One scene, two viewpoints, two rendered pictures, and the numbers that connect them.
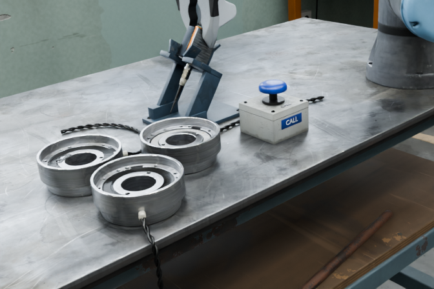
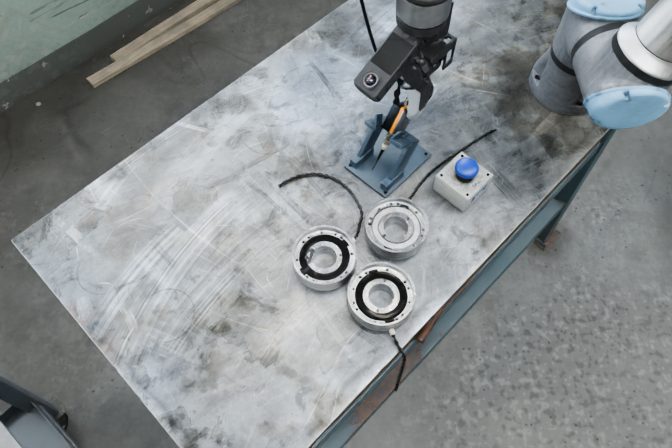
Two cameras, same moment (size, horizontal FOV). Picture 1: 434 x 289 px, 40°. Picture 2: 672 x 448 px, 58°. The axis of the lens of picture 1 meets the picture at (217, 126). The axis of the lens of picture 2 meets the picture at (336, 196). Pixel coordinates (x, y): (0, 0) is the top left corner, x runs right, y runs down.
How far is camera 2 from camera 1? 0.66 m
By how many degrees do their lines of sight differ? 37
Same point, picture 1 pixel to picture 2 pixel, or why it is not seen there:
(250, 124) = (443, 191)
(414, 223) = not seen: hidden behind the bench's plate
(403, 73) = (566, 104)
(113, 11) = not seen: outside the picture
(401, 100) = (561, 137)
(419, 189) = not seen: hidden behind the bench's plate
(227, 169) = (433, 251)
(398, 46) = (567, 82)
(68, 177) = (325, 287)
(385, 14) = (563, 53)
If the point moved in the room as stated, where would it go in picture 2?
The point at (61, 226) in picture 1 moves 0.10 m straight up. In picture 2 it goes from (329, 329) to (328, 306)
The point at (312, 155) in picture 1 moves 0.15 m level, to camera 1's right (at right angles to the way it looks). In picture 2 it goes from (496, 231) to (581, 221)
